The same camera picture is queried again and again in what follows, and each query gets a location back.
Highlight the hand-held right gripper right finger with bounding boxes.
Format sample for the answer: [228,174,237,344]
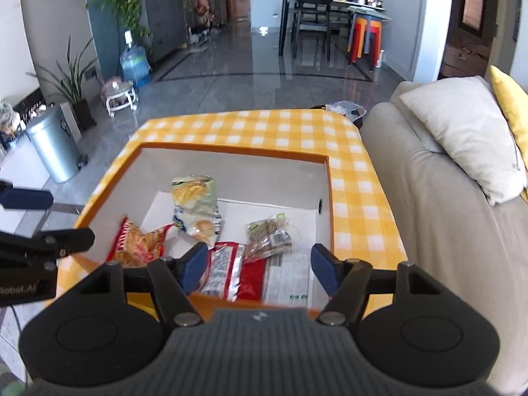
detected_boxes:
[317,243,443,326]

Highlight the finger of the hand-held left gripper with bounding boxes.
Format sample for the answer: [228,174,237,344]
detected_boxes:
[0,181,54,211]
[0,228,96,263]

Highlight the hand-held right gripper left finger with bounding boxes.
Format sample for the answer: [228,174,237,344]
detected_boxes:
[78,243,210,326]

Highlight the long white snack packet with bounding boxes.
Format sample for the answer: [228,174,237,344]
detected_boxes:
[262,251,310,308]

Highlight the red and silver snack packet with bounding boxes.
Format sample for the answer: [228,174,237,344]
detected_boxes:
[198,241,267,302]

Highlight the red stick snack packet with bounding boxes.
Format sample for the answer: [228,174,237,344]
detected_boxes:
[106,215,174,268]

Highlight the green chips packet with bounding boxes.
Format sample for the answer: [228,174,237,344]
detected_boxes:
[171,175,218,249]

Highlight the dark brown snack packet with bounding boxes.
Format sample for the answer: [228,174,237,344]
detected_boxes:
[243,212,293,262]

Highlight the orange cardboard box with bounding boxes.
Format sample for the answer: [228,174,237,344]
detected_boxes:
[72,142,335,321]

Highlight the silver trash can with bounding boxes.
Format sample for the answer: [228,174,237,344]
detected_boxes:
[25,105,82,184]

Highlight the long-leaf potted plant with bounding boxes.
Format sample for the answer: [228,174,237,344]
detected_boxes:
[27,35,98,131]

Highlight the beige sofa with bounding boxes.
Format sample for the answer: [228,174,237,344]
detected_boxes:
[359,75,528,392]

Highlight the small white wheeled stool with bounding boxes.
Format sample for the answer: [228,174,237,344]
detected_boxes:
[101,76,138,117]

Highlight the yellow checkered tablecloth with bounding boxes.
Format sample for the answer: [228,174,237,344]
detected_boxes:
[43,108,409,323]

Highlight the clear plastic bag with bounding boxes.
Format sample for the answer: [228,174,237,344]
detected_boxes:
[326,100,367,123]

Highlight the blue water bottle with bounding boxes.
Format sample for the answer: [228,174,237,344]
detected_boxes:
[119,30,150,87]

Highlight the white pillow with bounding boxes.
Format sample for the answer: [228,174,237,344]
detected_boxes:
[399,75,528,206]

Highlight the trailing ivy plant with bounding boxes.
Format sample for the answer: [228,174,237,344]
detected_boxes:
[88,0,153,40]

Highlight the grey cabinet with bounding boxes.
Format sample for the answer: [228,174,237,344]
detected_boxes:
[140,0,190,64]

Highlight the stack of red orange stools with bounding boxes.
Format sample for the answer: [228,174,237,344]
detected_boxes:
[347,14,382,67]

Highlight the yellow pillow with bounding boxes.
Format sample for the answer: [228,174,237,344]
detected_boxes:
[489,65,528,203]

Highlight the brown figurine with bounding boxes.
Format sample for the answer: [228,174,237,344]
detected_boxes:
[192,0,215,29]

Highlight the black dining table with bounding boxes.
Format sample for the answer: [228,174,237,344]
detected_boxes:
[277,0,392,56]

